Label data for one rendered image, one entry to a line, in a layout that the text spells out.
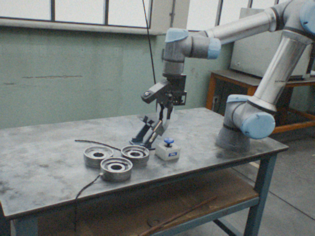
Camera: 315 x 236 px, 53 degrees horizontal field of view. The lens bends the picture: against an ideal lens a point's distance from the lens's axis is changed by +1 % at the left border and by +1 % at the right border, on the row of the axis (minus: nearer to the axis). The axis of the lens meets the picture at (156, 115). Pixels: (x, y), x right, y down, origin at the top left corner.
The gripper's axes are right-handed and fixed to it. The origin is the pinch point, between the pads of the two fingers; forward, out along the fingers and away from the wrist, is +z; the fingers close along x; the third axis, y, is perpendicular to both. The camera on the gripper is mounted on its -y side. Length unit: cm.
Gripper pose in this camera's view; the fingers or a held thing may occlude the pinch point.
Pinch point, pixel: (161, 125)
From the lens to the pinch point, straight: 118.4
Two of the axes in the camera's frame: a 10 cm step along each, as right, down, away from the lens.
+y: 8.6, -0.8, 5.1
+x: -5.0, -3.3, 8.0
